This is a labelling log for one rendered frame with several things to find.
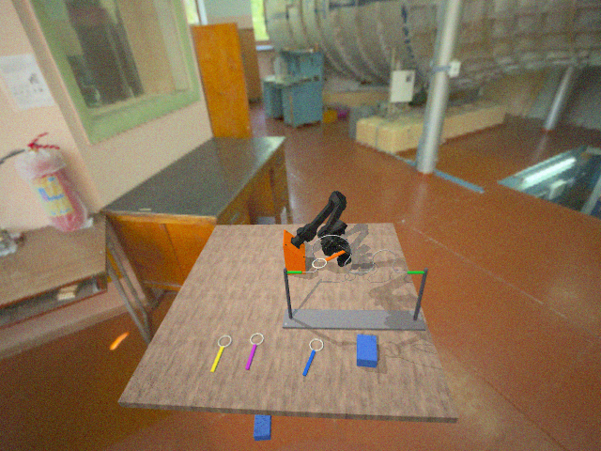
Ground purple stick with white loop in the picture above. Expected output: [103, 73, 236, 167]
[245, 334, 264, 370]

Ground blue rectangular block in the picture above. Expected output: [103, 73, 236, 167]
[357, 334, 378, 368]
[254, 414, 271, 441]

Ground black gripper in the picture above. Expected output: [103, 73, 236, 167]
[329, 226, 351, 267]

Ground white loop with blue handle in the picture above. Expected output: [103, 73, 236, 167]
[302, 339, 324, 376]

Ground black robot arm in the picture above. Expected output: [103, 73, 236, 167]
[291, 191, 347, 257]

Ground yellow-handled loop tool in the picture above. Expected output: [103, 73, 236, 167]
[211, 335, 232, 373]

